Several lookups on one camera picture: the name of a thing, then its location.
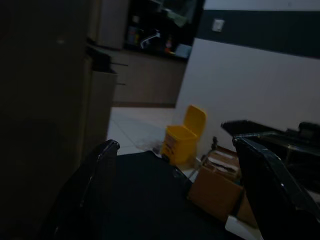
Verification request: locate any white wall light switch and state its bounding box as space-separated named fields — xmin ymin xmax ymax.
xmin=212 ymin=18 xmax=225 ymax=32

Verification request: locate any green hanging cloth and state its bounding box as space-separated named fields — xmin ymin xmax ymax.
xmin=166 ymin=0 xmax=200 ymax=28

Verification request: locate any black device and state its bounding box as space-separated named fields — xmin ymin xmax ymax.
xmin=298 ymin=121 xmax=320 ymax=141

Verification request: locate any silver kitchen faucet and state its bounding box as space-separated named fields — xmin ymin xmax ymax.
xmin=139 ymin=29 xmax=161 ymax=50

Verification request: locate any brown kitchen counter cabinet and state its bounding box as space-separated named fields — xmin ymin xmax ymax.
xmin=112 ymin=48 xmax=189 ymax=108

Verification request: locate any tall brown wooden cabinet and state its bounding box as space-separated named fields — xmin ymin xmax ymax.
xmin=0 ymin=0 xmax=118 ymax=240

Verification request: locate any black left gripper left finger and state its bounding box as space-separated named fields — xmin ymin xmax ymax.
xmin=42 ymin=139 xmax=120 ymax=240

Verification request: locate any grey refrigerator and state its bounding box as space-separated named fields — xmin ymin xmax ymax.
xmin=96 ymin=0 xmax=130 ymax=51

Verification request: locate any small open cardboard box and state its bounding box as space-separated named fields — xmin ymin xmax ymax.
xmin=187 ymin=149 xmax=258 ymax=229

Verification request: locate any black floor mat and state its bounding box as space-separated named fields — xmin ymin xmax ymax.
xmin=99 ymin=149 xmax=227 ymax=240

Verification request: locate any yellow plastic rubbish bin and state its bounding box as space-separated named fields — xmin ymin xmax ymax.
xmin=159 ymin=104 xmax=208 ymax=166

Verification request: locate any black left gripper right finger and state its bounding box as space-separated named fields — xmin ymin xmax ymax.
xmin=231 ymin=136 xmax=320 ymax=240

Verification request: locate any orange bottle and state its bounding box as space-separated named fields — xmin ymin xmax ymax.
xmin=164 ymin=36 xmax=176 ymax=55

